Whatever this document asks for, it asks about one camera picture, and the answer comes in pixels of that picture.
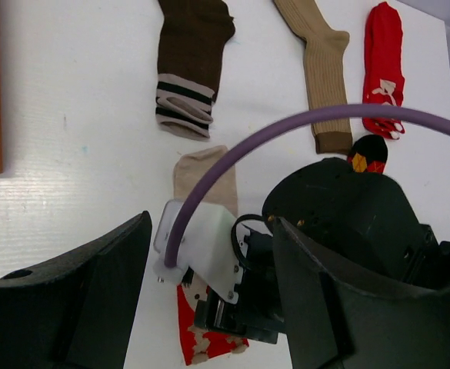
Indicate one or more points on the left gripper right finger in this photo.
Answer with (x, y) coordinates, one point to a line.
(339, 314)

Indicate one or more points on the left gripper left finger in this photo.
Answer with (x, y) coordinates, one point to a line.
(76, 310)

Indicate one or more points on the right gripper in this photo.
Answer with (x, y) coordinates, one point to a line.
(364, 217)

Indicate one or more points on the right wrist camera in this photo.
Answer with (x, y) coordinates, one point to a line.
(206, 248)

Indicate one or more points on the tan sock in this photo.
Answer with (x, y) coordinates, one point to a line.
(324, 75)

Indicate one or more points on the black orange argyle sock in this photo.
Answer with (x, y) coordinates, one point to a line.
(369, 154)

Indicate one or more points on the dark brown sock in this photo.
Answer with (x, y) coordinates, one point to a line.
(189, 66)

